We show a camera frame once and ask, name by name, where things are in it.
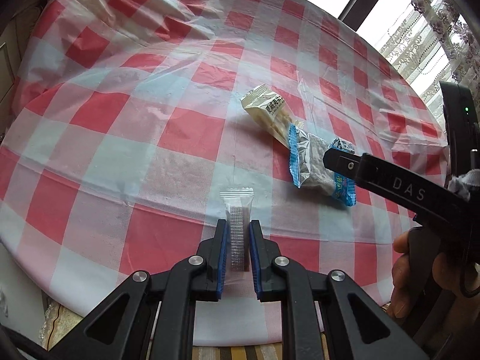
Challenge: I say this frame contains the cream cabinet with drawers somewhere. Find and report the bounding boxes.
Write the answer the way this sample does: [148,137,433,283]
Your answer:
[0,6,42,135]

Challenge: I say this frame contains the white macadamia nut packet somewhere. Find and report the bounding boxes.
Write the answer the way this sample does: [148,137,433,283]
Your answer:
[241,84,303,147]

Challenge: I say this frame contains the small blue white candy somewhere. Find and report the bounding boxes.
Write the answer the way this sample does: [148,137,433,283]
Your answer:
[329,137,355,154]

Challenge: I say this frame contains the clear grey stick snack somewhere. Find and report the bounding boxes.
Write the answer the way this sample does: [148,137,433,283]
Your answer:
[220,187,255,272]

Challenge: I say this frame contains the white lace curtain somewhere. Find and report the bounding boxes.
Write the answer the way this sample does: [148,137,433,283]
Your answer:
[380,0,479,124]

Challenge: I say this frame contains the red white checkered tablecloth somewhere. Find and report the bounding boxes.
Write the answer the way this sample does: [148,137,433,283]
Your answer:
[0,0,451,347]

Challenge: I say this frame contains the person's right hand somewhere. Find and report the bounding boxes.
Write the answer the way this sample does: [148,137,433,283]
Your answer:
[387,231,462,320]

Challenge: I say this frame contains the blue clear snack packet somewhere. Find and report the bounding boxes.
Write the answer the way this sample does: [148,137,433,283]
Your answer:
[288,124,356,207]

